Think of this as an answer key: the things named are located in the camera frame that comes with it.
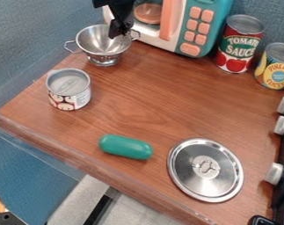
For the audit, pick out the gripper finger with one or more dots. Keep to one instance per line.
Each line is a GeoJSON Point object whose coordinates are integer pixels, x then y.
{"type": "Point", "coordinates": [117, 29]}

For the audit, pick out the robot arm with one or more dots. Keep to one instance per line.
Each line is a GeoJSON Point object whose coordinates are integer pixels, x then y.
{"type": "Point", "coordinates": [101, 2]}

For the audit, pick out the short mushroom can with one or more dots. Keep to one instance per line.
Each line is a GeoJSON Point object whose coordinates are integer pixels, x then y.
{"type": "Point", "coordinates": [68, 89]}

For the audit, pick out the red tomato sauce can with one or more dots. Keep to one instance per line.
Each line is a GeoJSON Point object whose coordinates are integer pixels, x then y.
{"type": "Point", "coordinates": [238, 44]}

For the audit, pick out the yellow pineapple can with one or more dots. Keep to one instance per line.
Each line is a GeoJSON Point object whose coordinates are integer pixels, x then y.
{"type": "Point", "coordinates": [274, 66]}

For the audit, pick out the silver strainer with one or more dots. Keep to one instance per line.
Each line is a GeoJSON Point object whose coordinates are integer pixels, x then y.
{"type": "Point", "coordinates": [102, 44]}

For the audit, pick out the toy microwave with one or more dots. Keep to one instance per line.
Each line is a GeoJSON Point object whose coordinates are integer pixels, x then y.
{"type": "Point", "coordinates": [179, 22]}

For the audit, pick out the green toy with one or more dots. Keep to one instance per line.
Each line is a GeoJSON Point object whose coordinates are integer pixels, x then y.
{"type": "Point", "coordinates": [125, 146]}

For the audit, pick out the silver lid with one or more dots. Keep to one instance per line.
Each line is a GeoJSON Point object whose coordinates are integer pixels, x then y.
{"type": "Point", "coordinates": [205, 170]}

